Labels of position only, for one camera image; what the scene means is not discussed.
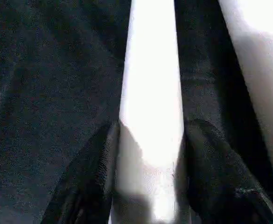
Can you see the white plastic table leg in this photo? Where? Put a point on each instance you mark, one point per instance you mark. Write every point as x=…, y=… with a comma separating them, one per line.
x=150, y=93
x=262, y=70

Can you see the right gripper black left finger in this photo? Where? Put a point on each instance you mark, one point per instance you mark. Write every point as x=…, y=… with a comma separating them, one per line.
x=85, y=186

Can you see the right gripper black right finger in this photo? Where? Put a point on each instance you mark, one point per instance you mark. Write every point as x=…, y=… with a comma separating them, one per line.
x=225, y=186

